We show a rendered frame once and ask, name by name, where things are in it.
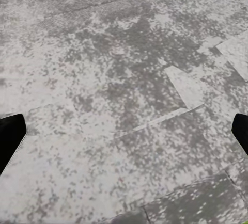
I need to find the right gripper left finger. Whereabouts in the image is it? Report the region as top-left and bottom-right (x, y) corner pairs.
(0, 114), (26, 173)

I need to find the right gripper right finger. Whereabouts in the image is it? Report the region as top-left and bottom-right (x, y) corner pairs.
(232, 113), (248, 155)

